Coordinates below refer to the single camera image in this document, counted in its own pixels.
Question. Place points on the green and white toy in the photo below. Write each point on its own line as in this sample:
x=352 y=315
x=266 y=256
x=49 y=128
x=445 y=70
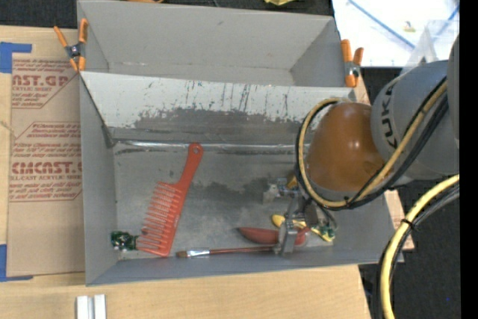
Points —
x=122 y=240

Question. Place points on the small white object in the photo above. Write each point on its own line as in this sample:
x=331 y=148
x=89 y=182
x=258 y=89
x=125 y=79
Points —
x=270 y=193

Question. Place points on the yellow toy banana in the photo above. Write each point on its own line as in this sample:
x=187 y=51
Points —
x=278 y=220

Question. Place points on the brown cardboard board red print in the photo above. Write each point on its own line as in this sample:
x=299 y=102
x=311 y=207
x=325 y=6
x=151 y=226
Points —
x=45 y=228

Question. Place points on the orange wide-tooth comb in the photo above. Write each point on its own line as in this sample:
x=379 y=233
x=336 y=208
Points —
x=170 y=203

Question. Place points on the grey metal bin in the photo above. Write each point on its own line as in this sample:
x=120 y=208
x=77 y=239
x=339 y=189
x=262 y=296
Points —
x=209 y=48

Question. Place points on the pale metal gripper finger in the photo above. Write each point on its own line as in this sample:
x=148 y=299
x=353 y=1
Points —
x=282 y=244
x=292 y=242

